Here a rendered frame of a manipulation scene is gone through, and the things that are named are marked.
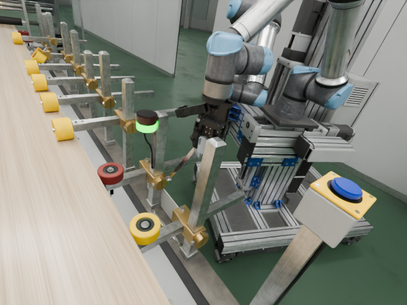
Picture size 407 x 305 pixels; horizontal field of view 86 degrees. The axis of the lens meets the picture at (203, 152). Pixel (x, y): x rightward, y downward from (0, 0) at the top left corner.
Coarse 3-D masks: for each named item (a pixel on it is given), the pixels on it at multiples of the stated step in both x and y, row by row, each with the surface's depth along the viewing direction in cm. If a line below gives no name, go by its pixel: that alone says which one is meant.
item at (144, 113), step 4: (140, 112) 64; (144, 112) 65; (148, 112) 66; (152, 112) 66; (144, 116) 63; (148, 116) 63; (152, 116) 64; (140, 124) 64; (156, 128) 68; (156, 132) 69; (144, 136) 68; (156, 136) 69; (148, 144) 71; (152, 152) 74; (152, 156) 74; (152, 160) 75; (152, 164) 76; (152, 168) 77
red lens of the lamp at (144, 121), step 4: (136, 116) 64; (140, 116) 63; (156, 116) 64; (136, 120) 64; (140, 120) 63; (144, 120) 63; (148, 120) 63; (152, 120) 64; (156, 120) 66; (144, 124) 63; (148, 124) 64; (152, 124) 64
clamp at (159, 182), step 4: (140, 160) 85; (140, 164) 84; (144, 164) 83; (148, 164) 84; (140, 168) 85; (144, 168) 82; (148, 168) 82; (148, 172) 80; (148, 176) 81; (152, 176) 79; (156, 176) 79; (160, 176) 79; (164, 176) 81; (148, 180) 81; (152, 180) 79; (156, 180) 78; (160, 180) 78; (164, 180) 79; (152, 184) 78; (156, 184) 78; (160, 184) 79; (164, 184) 80; (156, 188) 79; (160, 188) 80
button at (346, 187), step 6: (336, 180) 31; (342, 180) 32; (348, 180) 32; (336, 186) 31; (342, 186) 30; (348, 186) 31; (354, 186) 31; (342, 192) 30; (348, 192) 30; (354, 192) 30; (360, 192) 30; (354, 198) 30
